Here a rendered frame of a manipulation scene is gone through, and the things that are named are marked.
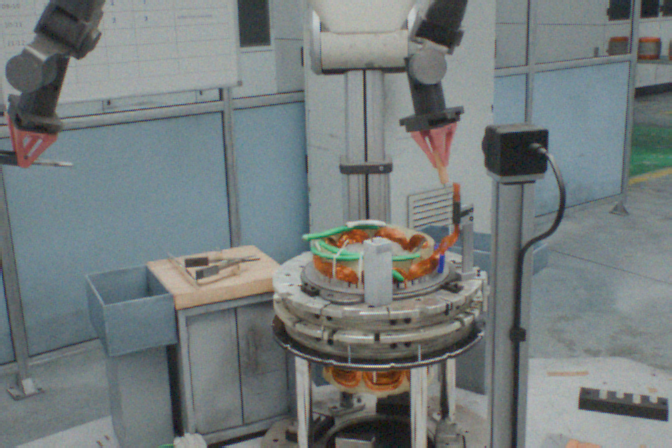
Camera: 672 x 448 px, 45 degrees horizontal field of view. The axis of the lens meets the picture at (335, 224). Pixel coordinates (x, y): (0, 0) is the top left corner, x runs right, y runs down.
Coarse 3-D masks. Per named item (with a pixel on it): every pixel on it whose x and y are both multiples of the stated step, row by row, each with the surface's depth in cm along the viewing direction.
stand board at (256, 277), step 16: (192, 256) 146; (208, 256) 145; (224, 256) 145; (240, 256) 145; (256, 256) 145; (160, 272) 138; (176, 272) 138; (192, 272) 137; (224, 272) 137; (240, 272) 137; (256, 272) 136; (272, 272) 136; (176, 288) 130; (192, 288) 130; (208, 288) 130; (224, 288) 130; (240, 288) 132; (256, 288) 133; (272, 288) 134; (176, 304) 127; (192, 304) 129
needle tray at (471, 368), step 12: (432, 228) 161; (444, 228) 159; (480, 240) 155; (456, 252) 147; (480, 252) 144; (540, 252) 145; (480, 264) 144; (540, 264) 145; (480, 348) 150; (456, 360) 154; (468, 360) 152; (480, 360) 151; (456, 372) 155; (468, 372) 153; (480, 372) 151; (456, 384) 155; (468, 384) 154; (480, 384) 152
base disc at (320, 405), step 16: (320, 400) 148; (336, 400) 148; (368, 400) 147; (432, 400) 147; (336, 416) 142; (352, 416) 142; (368, 416) 142; (384, 416) 142; (400, 416) 141; (464, 416) 141; (272, 432) 138; (432, 432) 136; (464, 432) 136; (480, 432) 136
